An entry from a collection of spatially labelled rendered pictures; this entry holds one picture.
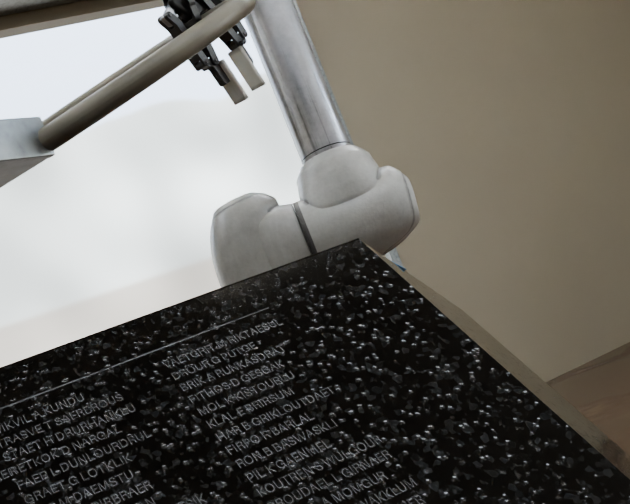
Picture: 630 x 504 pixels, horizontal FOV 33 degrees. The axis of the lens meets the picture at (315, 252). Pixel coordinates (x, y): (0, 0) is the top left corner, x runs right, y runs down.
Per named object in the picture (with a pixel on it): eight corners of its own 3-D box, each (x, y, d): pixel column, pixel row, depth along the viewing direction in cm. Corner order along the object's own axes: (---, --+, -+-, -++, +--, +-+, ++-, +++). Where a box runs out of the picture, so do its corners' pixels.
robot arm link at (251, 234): (239, 324, 207) (199, 220, 208) (326, 289, 207) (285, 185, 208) (230, 324, 191) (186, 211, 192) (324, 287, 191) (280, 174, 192)
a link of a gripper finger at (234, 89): (223, 58, 161) (220, 60, 161) (249, 97, 163) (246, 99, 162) (212, 65, 163) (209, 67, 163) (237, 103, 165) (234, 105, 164)
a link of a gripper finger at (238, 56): (226, 53, 166) (229, 51, 166) (251, 91, 168) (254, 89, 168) (238, 47, 164) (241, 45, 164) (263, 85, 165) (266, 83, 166)
